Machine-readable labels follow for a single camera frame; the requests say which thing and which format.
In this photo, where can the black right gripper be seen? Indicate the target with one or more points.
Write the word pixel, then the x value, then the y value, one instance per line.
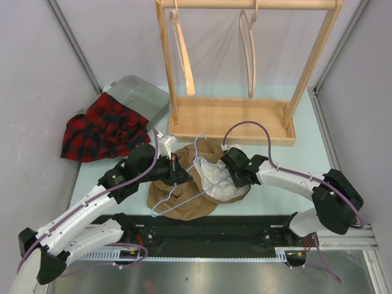
pixel 237 182

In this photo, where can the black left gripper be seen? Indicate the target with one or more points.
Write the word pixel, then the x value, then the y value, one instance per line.
pixel 176 173

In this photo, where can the brown skirt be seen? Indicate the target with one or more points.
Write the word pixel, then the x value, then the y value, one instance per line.
pixel 180 202

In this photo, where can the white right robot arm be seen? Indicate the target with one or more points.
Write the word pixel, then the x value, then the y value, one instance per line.
pixel 336 202

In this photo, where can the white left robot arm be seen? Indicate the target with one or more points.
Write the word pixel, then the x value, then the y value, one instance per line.
pixel 64 239

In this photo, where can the right wooden hanger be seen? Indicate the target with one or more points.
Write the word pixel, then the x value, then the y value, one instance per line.
pixel 245 25

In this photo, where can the wooden hanger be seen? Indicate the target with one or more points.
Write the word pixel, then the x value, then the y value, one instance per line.
pixel 182 51
pixel 245 25

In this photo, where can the left wooden hanger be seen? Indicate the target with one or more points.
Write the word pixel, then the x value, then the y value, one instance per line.
pixel 182 51

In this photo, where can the wooden clothes rack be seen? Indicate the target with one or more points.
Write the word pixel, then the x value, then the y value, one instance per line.
pixel 213 116

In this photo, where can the grey plastic bin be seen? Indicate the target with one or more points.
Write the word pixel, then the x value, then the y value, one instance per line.
pixel 142 97

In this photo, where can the red plaid cloth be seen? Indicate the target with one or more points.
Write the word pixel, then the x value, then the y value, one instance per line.
pixel 107 130

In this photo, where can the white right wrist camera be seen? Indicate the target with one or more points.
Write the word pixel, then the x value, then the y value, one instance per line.
pixel 226 147

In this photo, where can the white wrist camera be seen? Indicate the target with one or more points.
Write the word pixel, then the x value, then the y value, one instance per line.
pixel 165 145
pixel 226 147

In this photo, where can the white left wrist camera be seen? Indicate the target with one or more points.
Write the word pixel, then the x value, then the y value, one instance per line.
pixel 165 145

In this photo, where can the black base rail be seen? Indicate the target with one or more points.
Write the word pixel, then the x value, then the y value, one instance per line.
pixel 231 237

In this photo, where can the white slotted cable duct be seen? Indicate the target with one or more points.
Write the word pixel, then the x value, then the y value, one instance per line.
pixel 115 255

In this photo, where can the grey aluminium frame post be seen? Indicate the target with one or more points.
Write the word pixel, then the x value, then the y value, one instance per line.
pixel 341 104

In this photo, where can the left aluminium frame post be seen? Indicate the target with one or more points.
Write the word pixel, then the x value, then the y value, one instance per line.
pixel 68 33

